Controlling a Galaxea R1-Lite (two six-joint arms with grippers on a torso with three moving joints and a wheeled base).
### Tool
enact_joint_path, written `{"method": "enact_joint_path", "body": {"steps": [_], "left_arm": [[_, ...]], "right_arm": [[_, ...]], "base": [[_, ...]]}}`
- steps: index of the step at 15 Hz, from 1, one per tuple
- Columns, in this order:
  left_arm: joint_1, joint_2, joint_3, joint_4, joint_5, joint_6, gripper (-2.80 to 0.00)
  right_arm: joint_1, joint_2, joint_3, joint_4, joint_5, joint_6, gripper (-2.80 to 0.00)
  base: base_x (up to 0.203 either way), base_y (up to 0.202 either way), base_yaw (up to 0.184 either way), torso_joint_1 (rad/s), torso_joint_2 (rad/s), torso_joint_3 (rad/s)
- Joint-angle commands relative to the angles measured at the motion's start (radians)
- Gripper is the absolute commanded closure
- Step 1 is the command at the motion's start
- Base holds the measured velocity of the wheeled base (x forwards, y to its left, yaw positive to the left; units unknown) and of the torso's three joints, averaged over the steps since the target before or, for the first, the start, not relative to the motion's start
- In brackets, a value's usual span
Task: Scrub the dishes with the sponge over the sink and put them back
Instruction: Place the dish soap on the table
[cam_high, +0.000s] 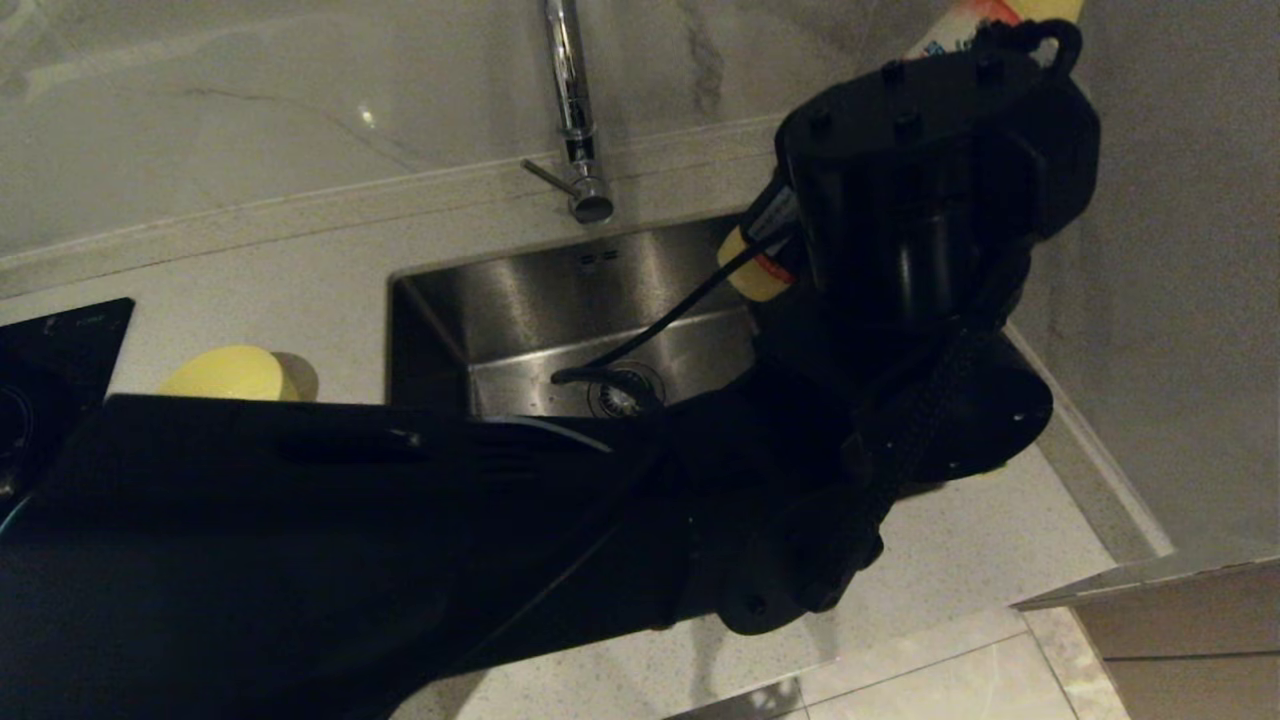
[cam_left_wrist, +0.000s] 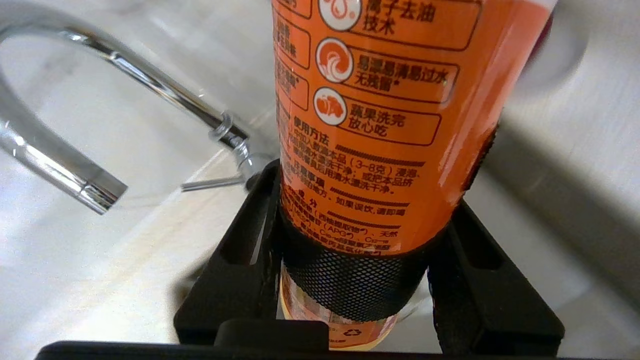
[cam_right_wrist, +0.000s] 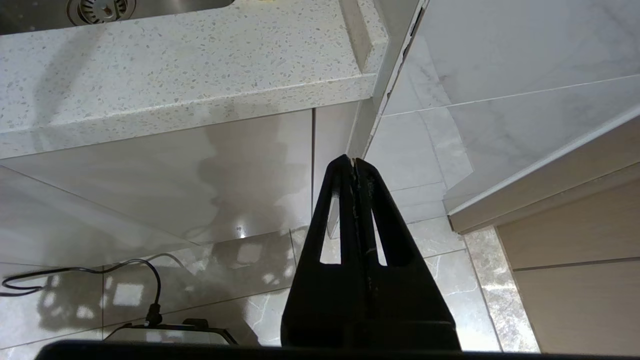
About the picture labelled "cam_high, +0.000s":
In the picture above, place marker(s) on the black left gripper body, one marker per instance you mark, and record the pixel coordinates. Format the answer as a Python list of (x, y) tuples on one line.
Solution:
[(900, 150)]

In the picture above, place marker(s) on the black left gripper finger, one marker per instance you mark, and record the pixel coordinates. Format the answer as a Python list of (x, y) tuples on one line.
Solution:
[(782, 235)]

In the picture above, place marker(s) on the orange yellow detergent bottle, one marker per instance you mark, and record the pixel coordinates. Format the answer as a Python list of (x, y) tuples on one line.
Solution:
[(750, 280)]

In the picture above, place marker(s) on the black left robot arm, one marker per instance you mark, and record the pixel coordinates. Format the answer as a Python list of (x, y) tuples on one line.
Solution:
[(300, 550)]

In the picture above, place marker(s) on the stainless steel sink basin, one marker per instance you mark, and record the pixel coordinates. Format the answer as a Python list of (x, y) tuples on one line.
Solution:
[(520, 290)]

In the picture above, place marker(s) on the round metal drain strainer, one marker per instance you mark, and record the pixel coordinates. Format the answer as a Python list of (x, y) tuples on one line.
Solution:
[(648, 395)]

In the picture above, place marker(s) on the chrome faucet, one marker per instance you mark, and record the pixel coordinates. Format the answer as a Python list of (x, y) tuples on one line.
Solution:
[(572, 100)]

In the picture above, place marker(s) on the light wooden cabinet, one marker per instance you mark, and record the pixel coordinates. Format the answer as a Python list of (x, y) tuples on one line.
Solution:
[(1190, 640)]

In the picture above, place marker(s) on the yellow plastic bowl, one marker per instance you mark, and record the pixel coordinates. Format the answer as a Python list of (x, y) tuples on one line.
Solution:
[(230, 375)]

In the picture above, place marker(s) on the black glass cooktop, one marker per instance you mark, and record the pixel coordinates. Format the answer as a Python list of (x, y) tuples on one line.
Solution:
[(60, 360)]

